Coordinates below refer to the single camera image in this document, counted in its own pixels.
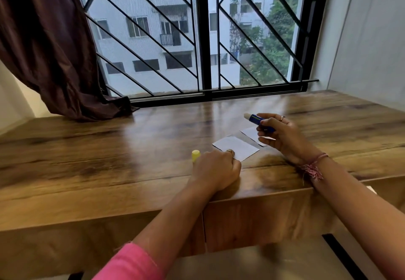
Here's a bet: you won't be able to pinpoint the person's right hand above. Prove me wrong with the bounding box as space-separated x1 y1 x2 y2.
256 113 317 165

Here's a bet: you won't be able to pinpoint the person's left hand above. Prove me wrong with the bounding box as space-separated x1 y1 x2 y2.
189 149 242 194

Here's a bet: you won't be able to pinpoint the blue glue stick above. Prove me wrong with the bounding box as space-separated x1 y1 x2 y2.
244 113 276 132

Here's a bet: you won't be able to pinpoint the person's right forearm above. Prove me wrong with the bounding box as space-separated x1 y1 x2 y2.
302 155 405 280

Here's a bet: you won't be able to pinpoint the person's left forearm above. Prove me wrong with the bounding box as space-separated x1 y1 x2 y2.
131 186 211 258

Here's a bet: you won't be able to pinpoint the large white paper card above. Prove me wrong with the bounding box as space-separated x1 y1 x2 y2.
212 135 260 163

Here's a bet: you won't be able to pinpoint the small white paper card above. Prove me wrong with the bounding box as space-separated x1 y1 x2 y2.
240 126 268 148

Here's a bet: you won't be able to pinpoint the green trees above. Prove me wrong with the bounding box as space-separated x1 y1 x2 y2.
229 0 301 86

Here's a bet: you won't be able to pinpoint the pink sleeve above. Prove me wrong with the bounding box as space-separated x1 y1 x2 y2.
92 242 166 280

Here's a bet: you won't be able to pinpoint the black metal window grille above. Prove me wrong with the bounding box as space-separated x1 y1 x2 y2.
71 0 312 97

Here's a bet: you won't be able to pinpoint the white apartment building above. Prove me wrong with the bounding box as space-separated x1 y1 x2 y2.
72 0 285 96

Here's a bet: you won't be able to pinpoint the brown curtain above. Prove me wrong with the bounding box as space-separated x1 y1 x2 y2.
0 0 140 122

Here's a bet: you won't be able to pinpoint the pink thread bracelet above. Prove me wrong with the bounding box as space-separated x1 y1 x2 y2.
297 153 329 183

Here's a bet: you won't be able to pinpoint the black window frame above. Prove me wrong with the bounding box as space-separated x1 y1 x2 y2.
71 0 333 108

